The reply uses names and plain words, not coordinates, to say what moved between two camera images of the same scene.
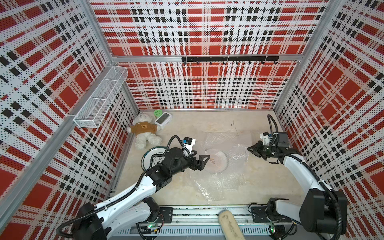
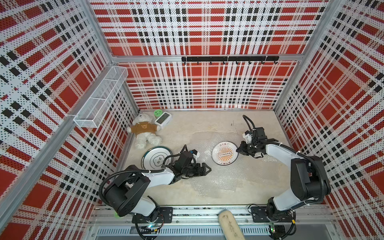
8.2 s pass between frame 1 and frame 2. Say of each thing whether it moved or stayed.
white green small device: stayed
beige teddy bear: stayed
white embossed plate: stayed
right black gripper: moved
